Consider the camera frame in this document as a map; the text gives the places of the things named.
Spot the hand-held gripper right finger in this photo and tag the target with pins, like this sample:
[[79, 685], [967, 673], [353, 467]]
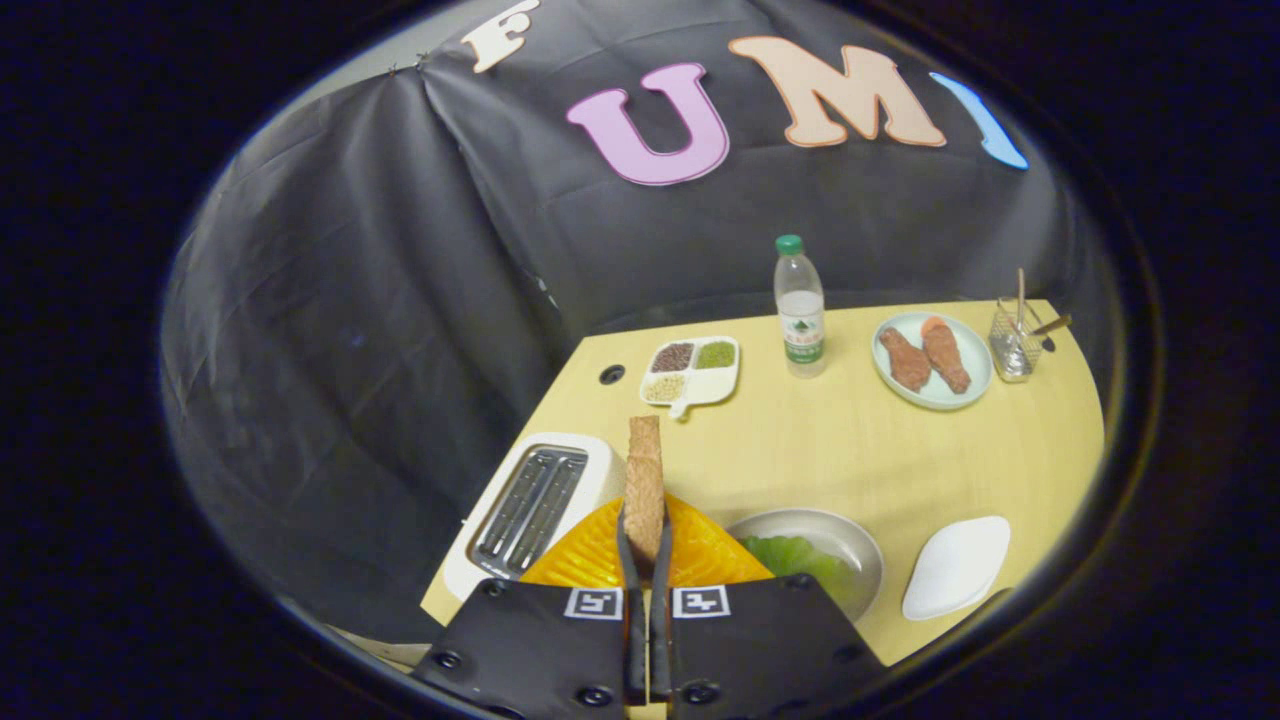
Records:
[[661, 640]]

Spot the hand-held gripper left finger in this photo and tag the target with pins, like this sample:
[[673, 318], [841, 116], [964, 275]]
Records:
[[635, 640]]

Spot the green lettuce leaf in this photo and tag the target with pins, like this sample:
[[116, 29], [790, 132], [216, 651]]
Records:
[[795, 558]]

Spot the plain toast bread slice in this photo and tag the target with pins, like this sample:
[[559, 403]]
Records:
[[645, 480]]

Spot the white toaster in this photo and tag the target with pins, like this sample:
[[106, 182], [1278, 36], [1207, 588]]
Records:
[[598, 465]]

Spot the round grey-white plate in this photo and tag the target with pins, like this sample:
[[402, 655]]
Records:
[[850, 540]]

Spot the white divided bean dish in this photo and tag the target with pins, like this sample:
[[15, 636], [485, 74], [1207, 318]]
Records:
[[715, 385]]

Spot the white squarish plate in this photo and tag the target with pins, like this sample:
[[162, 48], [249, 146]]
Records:
[[955, 568]]

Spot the clear water bottle green cap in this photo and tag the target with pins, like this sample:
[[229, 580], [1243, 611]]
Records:
[[801, 320]]

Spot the brown meat piece orange tip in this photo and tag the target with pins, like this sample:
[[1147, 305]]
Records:
[[946, 355]]

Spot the pale green oval plate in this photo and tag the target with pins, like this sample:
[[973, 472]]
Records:
[[975, 360]]

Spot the clear square utensil holder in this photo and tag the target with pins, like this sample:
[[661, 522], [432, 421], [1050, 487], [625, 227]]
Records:
[[1012, 355]]

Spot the thin wooden stick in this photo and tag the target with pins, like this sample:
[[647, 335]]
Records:
[[1021, 290]]

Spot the wooden spoon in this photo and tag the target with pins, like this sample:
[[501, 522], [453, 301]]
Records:
[[1052, 325]]

